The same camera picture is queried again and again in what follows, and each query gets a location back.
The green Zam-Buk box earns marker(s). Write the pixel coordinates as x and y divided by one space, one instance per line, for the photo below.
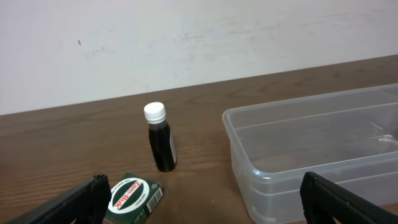
133 200

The clear plastic container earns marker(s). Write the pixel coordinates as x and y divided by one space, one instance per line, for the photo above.
348 137

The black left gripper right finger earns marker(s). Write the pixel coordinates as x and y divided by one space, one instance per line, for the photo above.
325 202

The dark bottle white cap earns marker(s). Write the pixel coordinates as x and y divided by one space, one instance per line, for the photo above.
160 137

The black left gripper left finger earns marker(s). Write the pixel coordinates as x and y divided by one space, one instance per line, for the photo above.
85 203

